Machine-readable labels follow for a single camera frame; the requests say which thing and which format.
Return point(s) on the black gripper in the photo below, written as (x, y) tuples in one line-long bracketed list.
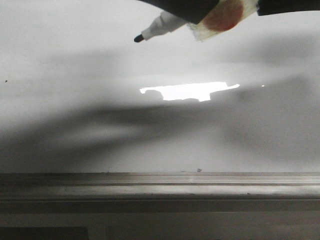
[(193, 11)]

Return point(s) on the white whiteboard marker black tip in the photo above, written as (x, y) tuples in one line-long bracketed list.
[(163, 24)]

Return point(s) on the white whiteboard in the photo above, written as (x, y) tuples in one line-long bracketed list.
[(78, 95)]

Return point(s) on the aluminium whiteboard tray rail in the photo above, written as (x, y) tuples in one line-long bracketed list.
[(159, 185)]

